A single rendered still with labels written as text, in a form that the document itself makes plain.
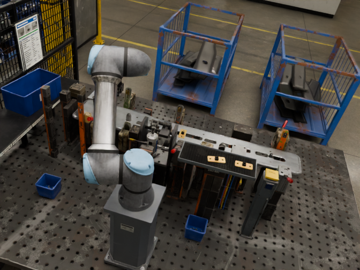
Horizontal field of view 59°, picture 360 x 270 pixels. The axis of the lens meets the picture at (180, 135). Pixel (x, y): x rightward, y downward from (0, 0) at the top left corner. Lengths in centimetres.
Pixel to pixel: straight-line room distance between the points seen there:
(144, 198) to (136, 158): 18
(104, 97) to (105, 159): 23
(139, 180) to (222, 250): 73
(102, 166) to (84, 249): 62
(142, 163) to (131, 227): 32
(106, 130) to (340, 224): 153
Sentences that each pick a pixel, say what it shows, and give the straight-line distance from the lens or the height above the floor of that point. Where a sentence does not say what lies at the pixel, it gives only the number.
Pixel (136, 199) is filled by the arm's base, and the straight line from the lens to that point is 130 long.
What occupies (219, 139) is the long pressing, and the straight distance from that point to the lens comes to 193.
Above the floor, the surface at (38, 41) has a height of 128.
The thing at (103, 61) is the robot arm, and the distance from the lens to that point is 126.
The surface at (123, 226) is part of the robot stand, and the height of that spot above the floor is 101.
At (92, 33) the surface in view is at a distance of 531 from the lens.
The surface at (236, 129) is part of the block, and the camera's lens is 200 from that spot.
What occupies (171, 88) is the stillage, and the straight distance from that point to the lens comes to 403.
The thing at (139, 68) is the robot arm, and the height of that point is 158.
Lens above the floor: 215
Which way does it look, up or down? 37 degrees down
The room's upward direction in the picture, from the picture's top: 10 degrees clockwise
